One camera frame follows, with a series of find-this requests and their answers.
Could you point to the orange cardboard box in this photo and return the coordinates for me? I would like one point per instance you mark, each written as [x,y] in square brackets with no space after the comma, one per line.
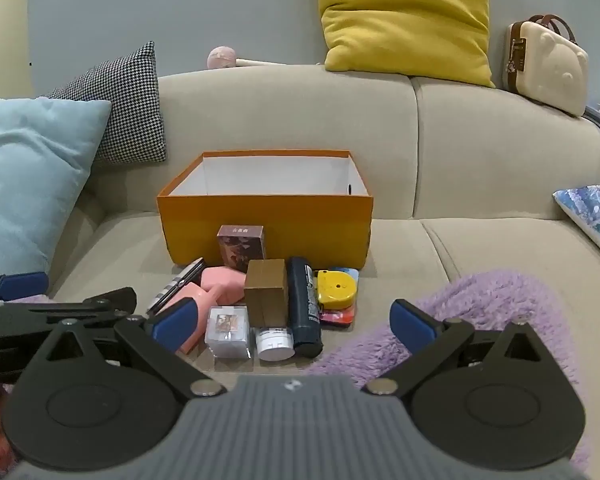
[280,225]

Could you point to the blue printed cushion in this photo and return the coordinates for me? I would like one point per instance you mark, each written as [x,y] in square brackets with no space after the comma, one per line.
[595,220]

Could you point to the houndstooth pillow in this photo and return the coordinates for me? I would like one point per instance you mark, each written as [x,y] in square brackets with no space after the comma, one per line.
[130,110]

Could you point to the brown cardboard box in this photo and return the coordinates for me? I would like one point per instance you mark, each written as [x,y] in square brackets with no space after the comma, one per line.
[265,292]

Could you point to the purple fluffy blanket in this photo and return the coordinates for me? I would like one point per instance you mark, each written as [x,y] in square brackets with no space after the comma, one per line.
[480,300]

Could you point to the plaid wallet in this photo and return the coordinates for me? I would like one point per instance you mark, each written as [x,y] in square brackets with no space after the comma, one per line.
[180,282]

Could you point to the cream small suitcase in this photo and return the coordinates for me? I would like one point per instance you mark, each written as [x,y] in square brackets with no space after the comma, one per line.
[545,70]

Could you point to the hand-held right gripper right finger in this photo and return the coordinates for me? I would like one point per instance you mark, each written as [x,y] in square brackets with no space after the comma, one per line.
[412,325]

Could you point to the clear plastic box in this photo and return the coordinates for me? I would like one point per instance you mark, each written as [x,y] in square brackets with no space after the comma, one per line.
[227,335]

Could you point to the pink massage hammer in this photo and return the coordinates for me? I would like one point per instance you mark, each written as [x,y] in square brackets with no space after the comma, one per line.
[222,57]

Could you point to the dark printed small box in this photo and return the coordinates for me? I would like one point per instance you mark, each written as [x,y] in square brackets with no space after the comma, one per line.
[240,247]

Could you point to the white jar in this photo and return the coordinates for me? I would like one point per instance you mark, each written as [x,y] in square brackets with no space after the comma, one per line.
[274,346]

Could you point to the blue and red packet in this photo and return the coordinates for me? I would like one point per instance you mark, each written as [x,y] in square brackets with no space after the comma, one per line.
[337,317]

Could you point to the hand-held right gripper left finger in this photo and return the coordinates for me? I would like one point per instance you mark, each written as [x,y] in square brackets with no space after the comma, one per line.
[172,324]

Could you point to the beige sofa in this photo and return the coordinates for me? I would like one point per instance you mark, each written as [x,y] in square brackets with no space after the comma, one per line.
[290,110]

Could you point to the light blue pillow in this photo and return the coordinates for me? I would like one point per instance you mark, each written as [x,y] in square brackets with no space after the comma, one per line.
[30,175]

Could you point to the pink bottle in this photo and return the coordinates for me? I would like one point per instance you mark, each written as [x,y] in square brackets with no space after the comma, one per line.
[225,285]

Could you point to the dark blue spray can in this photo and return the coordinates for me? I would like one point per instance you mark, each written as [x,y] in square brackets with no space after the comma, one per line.
[302,310]

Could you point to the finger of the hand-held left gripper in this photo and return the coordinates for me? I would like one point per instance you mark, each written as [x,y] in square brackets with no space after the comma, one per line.
[95,305]
[22,285]

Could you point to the yellow tape measure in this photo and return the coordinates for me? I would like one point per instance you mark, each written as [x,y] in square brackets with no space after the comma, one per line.
[337,290]

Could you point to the yellow pillow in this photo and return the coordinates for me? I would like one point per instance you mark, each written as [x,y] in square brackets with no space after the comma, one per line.
[405,15]

